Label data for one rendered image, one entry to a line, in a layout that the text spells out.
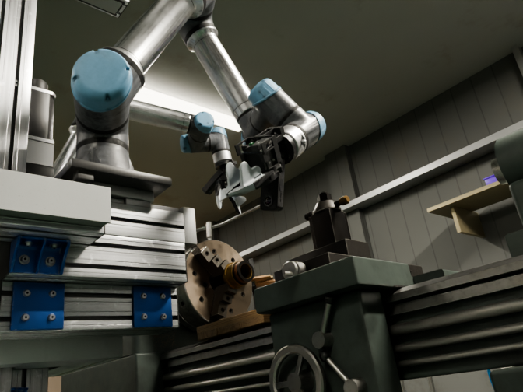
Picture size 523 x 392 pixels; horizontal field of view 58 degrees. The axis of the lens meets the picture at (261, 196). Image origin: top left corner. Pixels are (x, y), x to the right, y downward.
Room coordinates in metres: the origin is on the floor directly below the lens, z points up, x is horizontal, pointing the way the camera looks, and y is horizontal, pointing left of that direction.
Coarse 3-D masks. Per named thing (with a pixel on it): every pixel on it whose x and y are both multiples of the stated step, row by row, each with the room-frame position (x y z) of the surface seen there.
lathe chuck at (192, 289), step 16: (208, 240) 1.66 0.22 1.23; (192, 256) 1.60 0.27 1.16; (224, 256) 1.71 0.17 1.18; (192, 272) 1.60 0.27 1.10; (192, 288) 1.60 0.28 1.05; (208, 288) 1.64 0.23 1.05; (240, 288) 1.75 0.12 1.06; (192, 304) 1.59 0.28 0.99; (208, 304) 1.64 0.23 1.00; (240, 304) 1.75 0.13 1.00; (192, 320) 1.66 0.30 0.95; (208, 320) 1.64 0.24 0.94
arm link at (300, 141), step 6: (288, 126) 0.92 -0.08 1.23; (294, 126) 0.92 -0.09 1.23; (288, 132) 0.90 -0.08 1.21; (294, 132) 0.91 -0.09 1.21; (300, 132) 0.92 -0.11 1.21; (294, 138) 0.91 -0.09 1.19; (300, 138) 0.92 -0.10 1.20; (300, 144) 0.92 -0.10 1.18; (306, 144) 0.94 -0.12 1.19; (300, 150) 0.93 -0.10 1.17
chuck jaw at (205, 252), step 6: (192, 252) 1.61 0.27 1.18; (198, 252) 1.60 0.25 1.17; (204, 252) 1.59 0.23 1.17; (210, 252) 1.61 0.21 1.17; (198, 258) 1.61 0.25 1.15; (204, 258) 1.60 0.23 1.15; (210, 258) 1.61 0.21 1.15; (216, 258) 1.60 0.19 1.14; (204, 264) 1.62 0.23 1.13; (210, 264) 1.61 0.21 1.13; (216, 264) 1.60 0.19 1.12; (222, 264) 1.59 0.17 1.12; (210, 270) 1.63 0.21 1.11; (216, 270) 1.62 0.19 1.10; (222, 270) 1.60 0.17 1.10; (210, 276) 1.66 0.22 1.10
